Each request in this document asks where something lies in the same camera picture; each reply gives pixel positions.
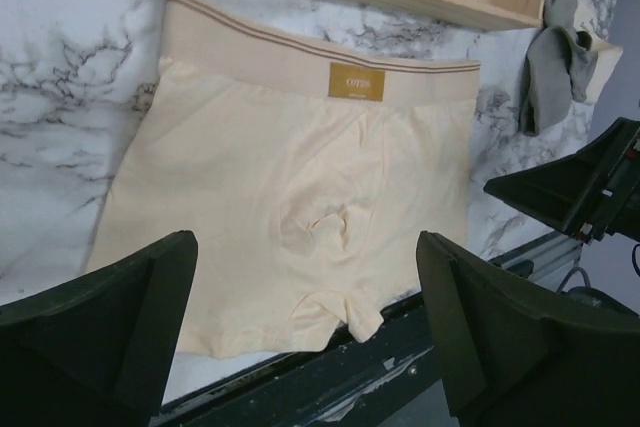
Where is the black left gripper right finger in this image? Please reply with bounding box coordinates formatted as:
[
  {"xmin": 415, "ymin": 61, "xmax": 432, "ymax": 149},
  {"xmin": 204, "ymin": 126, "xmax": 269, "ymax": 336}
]
[{"xmin": 416, "ymin": 232, "xmax": 639, "ymax": 426}]

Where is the aluminium extrusion rail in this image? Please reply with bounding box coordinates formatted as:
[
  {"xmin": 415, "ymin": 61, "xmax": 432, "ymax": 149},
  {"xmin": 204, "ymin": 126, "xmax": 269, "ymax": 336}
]
[{"xmin": 490, "ymin": 232, "xmax": 583, "ymax": 281}]

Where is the beige boxer underwear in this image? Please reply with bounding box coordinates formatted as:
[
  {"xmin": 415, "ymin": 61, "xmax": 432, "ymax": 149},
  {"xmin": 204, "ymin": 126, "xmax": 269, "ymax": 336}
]
[{"xmin": 86, "ymin": 0, "xmax": 480, "ymax": 359}]

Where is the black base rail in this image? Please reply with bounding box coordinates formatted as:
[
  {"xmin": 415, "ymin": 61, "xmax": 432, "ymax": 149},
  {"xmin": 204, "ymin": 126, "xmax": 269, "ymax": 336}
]
[{"xmin": 149, "ymin": 231, "xmax": 556, "ymax": 427}]

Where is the grey underwear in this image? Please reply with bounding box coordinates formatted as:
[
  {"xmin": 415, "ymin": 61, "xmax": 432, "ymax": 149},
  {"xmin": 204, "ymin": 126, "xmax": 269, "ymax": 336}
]
[{"xmin": 519, "ymin": 0, "xmax": 598, "ymax": 137}]

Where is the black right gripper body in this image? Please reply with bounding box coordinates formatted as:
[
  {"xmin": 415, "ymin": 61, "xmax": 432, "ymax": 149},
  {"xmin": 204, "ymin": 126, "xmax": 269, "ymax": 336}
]
[{"xmin": 579, "ymin": 119, "xmax": 639, "ymax": 243}]

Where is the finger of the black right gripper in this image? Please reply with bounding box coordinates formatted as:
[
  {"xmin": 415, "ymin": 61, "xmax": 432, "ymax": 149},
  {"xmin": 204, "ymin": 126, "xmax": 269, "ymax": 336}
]
[{"xmin": 482, "ymin": 116, "xmax": 636, "ymax": 233}]

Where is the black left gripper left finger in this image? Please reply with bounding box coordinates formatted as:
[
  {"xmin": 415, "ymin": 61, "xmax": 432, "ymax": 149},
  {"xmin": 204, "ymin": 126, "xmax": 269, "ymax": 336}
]
[{"xmin": 1, "ymin": 231, "xmax": 198, "ymax": 426}]

